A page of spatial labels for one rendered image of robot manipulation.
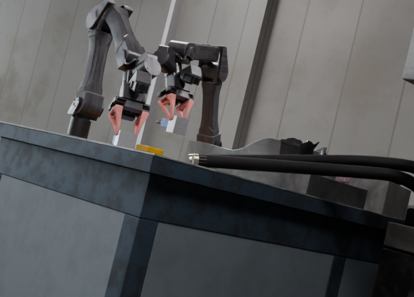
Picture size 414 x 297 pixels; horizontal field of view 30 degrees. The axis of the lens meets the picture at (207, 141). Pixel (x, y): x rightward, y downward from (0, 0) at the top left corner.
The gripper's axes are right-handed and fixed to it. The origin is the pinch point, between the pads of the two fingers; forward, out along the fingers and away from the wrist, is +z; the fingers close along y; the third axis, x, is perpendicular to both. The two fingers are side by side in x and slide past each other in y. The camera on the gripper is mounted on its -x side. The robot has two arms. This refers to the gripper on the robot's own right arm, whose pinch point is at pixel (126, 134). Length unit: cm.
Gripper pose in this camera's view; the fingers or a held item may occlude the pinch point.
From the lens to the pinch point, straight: 209.8
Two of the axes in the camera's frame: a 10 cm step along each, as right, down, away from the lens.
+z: -0.4, 8.6, -5.0
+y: 9.1, 2.4, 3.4
